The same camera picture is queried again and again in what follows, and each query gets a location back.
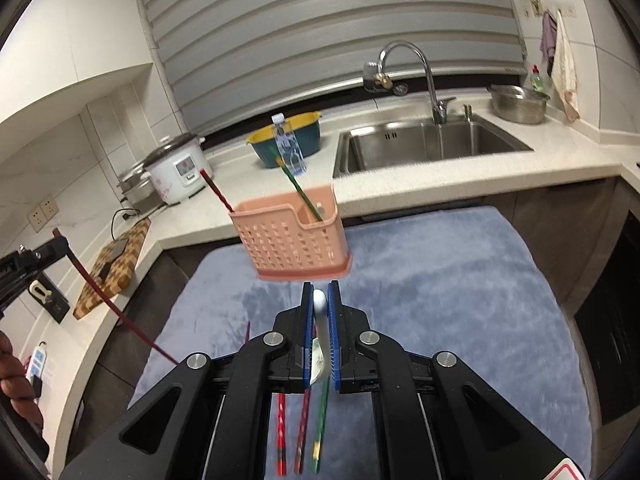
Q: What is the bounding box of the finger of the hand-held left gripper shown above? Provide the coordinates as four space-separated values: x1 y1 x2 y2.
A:
0 236 71 311

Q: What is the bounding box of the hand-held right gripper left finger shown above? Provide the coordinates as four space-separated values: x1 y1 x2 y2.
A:
60 282 316 480

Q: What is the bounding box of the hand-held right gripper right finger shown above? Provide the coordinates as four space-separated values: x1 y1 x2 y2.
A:
327 282 591 480

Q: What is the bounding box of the white ceramic spoon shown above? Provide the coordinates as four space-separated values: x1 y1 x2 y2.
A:
310 290 335 387

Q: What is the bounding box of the brown red chopstick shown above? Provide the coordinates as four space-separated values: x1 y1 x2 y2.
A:
294 390 312 474

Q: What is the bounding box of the red chopstick with metal band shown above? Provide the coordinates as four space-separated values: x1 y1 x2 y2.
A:
276 392 289 477

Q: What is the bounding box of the pink plastic utensil basket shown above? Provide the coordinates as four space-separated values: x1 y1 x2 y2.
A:
229 184 354 281

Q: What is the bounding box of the person's left hand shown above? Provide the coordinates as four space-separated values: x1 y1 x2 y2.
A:
0 332 46 431

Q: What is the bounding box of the black socket panel with plug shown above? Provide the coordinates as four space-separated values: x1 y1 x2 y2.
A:
27 271 70 324

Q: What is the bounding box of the black kitchen knife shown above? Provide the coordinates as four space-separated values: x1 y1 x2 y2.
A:
92 239 129 282

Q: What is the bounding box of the checkered wooden cutting board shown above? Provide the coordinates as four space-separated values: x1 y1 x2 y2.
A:
73 217 152 320

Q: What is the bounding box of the white and blue power strip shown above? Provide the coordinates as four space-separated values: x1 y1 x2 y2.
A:
24 341 49 382

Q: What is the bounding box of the metal steamer pot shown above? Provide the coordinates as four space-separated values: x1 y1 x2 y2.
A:
117 166 157 209

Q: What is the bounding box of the grey fleece blanket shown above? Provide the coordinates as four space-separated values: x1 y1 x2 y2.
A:
127 205 594 480

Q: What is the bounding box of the white rice cooker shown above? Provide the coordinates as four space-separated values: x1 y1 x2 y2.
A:
144 132 209 206

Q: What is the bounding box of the clear water bottle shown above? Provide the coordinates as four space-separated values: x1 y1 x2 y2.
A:
271 114 307 177

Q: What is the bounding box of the yellow and teal basin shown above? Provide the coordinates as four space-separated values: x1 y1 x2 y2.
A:
246 112 324 169

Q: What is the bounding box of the stainless steel sink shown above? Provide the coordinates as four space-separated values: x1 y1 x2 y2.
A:
332 113 535 177

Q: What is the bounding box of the black built-in oven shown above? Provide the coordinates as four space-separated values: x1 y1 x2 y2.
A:
574 217 640 427

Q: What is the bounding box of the chrome kitchen faucet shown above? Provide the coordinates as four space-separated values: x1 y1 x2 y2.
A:
378 41 457 125

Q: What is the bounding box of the metal colander bowl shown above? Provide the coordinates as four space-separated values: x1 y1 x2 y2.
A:
487 84 550 124

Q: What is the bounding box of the grey window blind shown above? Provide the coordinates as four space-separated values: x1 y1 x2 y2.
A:
130 0 529 137

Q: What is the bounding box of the green dish soap bottle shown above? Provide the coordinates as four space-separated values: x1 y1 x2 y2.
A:
529 64 552 97

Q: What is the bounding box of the cream hanging towel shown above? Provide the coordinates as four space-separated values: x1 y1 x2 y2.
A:
550 9 581 123

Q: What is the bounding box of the purple hanging towel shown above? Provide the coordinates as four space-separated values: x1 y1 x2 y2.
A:
539 10 559 77

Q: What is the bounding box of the white wall outlet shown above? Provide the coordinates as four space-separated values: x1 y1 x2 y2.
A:
27 195 59 234

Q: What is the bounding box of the black power cable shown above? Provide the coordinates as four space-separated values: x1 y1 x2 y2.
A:
110 207 167 242

